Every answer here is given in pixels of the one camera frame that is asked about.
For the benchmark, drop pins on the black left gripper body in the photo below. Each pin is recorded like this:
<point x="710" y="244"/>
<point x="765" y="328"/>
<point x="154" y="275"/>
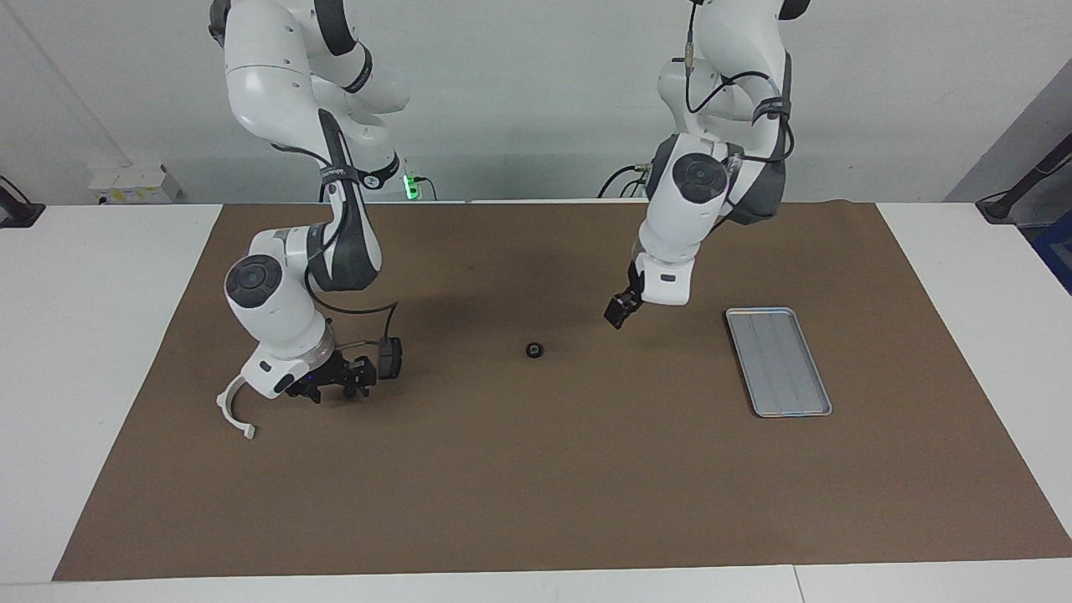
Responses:
<point x="635" y="285"/>

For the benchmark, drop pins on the white curved plastic bracket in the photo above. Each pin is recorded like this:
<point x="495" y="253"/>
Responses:
<point x="228" y="410"/>

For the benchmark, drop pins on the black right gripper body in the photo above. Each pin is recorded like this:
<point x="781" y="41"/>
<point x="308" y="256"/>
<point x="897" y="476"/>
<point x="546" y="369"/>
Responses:
<point x="322" y="378"/>

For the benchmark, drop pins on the blue crate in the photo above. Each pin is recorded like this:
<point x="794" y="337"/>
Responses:
<point x="1057" y="255"/>

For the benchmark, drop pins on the white wall socket box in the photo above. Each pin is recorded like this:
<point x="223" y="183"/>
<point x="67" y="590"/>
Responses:
<point x="134" y="184"/>

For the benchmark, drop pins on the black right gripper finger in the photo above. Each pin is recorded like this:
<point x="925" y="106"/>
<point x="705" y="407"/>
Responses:
<point x="365" y="369"/>
<point x="355" y="389"/>

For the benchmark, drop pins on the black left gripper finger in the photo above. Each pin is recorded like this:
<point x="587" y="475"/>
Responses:
<point x="635" y="305"/>
<point x="617" y="313"/>

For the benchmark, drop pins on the dark rectangular brake pad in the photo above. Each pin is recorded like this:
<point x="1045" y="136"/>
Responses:
<point x="390" y="358"/>

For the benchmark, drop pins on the silver metal tray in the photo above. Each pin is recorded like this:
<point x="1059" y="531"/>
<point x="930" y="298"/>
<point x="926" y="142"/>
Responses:
<point x="779" y="362"/>

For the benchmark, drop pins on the black clamp mount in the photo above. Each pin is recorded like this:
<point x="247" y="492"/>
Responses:
<point x="17" y="211"/>

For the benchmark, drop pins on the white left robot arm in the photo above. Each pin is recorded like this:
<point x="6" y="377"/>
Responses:
<point x="687" y="209"/>

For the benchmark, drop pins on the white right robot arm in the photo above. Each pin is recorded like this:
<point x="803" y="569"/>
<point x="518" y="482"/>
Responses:
<point x="268" y="301"/>

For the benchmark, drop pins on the brown table mat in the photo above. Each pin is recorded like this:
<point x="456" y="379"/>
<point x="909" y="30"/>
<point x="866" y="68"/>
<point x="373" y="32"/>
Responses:
<point x="544" y="461"/>

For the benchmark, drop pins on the large black bearing gear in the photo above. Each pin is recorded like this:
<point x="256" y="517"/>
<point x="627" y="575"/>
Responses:
<point x="533" y="350"/>

